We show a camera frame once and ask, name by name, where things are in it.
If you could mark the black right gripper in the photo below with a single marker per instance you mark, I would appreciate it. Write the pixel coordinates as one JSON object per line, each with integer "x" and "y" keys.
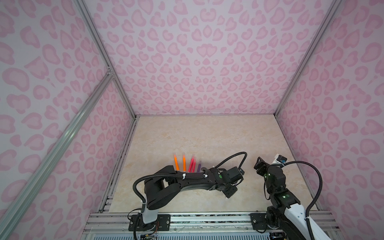
{"x": 264, "y": 166}

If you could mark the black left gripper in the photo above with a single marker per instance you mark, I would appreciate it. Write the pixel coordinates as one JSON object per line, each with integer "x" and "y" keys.
{"x": 230, "y": 193}

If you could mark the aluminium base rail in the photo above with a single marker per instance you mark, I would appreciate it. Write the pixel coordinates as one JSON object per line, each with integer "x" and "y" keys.
{"x": 183, "y": 226}

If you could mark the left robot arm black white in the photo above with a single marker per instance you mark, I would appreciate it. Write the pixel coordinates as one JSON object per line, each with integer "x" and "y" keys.
{"x": 157, "y": 190}

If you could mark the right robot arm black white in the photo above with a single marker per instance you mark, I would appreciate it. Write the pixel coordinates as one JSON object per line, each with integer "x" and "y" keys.
{"x": 286, "y": 212}

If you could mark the aluminium corner frame post left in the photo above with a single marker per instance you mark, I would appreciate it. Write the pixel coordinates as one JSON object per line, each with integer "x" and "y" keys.
{"x": 91, "y": 26}

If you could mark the aluminium diagonal frame bar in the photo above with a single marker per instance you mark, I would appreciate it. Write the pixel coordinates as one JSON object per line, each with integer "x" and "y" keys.
{"x": 20, "y": 205}

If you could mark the pink marker pen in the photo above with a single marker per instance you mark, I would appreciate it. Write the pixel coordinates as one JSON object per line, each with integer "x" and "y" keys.
{"x": 192, "y": 163}
{"x": 193, "y": 167}

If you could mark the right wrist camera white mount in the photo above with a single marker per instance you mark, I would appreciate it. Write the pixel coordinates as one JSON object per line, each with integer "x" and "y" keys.
{"x": 279, "y": 160}

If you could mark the aluminium corner frame post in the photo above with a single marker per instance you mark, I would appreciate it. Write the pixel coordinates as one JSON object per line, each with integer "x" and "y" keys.
{"x": 332, "y": 12}
{"x": 91, "y": 26}

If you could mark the aluminium corner frame post right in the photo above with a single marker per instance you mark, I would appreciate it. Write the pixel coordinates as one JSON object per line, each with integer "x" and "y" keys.
{"x": 332, "y": 12}

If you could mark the orange marker pen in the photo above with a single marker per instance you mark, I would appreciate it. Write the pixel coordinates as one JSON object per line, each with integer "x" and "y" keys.
{"x": 176, "y": 162}
{"x": 184, "y": 163}

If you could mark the purple marker pen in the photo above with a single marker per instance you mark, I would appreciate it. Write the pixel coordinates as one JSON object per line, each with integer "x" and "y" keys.
{"x": 199, "y": 166}

